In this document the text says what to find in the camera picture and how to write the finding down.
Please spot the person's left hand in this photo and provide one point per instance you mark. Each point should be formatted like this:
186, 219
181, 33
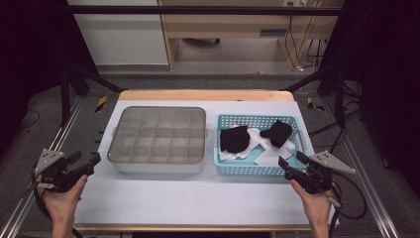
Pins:
64, 205

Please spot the black horizontal bar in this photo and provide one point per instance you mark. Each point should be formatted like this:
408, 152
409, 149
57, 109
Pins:
198, 10

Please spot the yellow black tape strip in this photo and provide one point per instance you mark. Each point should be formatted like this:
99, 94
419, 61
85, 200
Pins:
310, 102
101, 104

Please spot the white cabinet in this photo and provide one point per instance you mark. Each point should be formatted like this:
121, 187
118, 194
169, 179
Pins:
122, 39

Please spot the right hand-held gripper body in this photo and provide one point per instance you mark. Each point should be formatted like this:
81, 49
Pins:
317, 178

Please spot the person's right hand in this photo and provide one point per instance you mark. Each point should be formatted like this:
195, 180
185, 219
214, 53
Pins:
317, 206

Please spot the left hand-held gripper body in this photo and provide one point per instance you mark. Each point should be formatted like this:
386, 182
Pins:
54, 172

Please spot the white ribbed sock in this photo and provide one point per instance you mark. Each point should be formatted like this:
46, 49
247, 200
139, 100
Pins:
270, 155
253, 140

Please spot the light blue perforated basket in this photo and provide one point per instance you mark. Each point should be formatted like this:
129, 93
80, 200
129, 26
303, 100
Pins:
251, 169

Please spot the wooden desk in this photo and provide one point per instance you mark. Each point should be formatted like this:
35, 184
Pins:
231, 24

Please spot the black metal stand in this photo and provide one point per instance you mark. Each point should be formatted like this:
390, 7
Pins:
339, 99
64, 99

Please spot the black curtain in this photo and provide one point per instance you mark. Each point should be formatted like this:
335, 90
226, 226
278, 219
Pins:
26, 49
389, 66

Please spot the white divided storage box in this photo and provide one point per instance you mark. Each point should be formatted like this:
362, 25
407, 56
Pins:
158, 168

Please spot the translucent grey box lid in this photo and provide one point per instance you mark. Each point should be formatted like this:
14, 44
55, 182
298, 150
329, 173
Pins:
158, 135

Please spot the aluminium rail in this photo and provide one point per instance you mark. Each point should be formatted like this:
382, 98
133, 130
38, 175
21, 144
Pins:
66, 122
383, 218

